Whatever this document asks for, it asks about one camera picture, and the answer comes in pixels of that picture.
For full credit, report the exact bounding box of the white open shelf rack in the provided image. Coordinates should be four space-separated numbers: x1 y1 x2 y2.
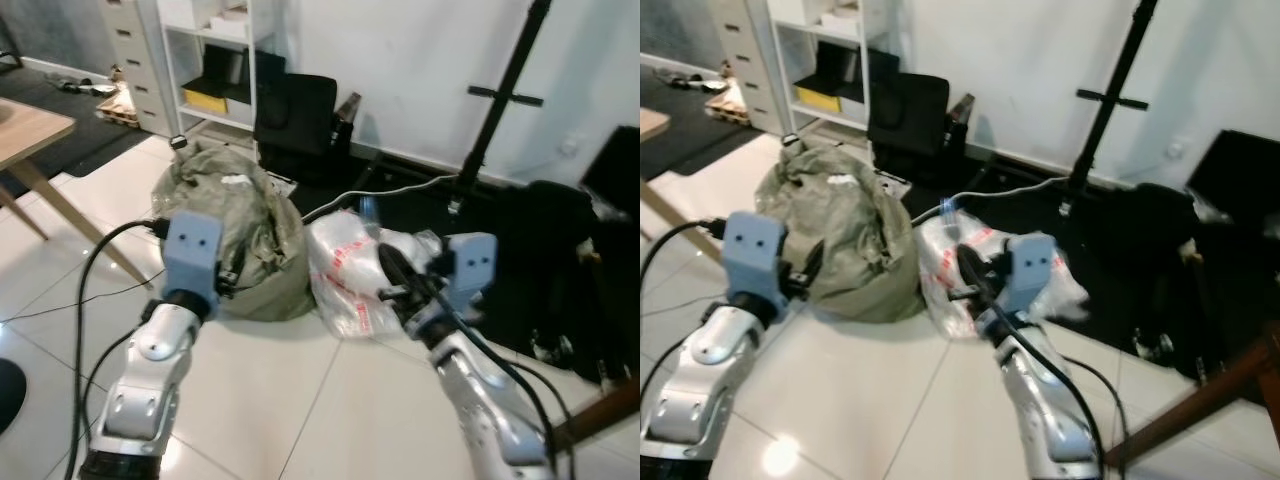
155 0 286 136
770 0 901 136

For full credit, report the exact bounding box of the olive green fabric bag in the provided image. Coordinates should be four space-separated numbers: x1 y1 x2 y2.
755 140 926 323
150 140 306 323

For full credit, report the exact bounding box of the black pole stand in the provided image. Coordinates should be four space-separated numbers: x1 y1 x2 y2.
1060 0 1161 216
450 0 553 216

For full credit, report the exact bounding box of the black box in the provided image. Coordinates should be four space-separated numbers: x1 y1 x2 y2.
815 45 901 101
203 45 286 103

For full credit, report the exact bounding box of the clear plastic bag red print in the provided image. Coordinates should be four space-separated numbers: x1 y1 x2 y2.
305 205 446 339
915 205 1091 341

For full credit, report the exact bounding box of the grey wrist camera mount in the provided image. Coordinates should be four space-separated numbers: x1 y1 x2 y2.
437 233 498 319
722 211 788 306
162 211 224 301
1003 233 1059 313

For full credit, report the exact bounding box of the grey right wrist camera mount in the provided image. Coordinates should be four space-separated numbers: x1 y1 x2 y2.
437 233 498 319
1003 233 1059 313

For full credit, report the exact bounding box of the black duffel bag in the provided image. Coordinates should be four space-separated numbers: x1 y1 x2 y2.
490 180 606 356
1095 185 1236 373

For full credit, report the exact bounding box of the grey floor cable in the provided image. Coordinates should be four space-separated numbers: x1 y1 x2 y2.
300 175 461 226
910 175 1071 226

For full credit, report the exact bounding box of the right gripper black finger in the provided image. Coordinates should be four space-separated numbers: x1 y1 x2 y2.
378 244 414 293
956 243 991 293

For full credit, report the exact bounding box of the dark brown wooden table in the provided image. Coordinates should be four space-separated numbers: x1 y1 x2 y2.
1105 335 1280 469
550 378 641 456

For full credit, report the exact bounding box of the small wooden pallet stack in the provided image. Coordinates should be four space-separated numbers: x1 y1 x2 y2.
703 78 746 126
95 82 136 129

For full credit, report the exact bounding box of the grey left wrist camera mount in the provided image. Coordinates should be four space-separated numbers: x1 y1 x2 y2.
162 211 224 301
722 211 788 306

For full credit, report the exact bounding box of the pale drawer cabinet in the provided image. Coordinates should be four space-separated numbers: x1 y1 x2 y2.
715 0 791 136
97 0 173 136

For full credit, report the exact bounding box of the black hard case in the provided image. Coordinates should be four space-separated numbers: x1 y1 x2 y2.
1185 130 1280 226
580 125 641 216

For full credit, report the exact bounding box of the light wooden table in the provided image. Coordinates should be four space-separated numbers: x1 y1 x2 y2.
0 98 151 291
640 105 706 266

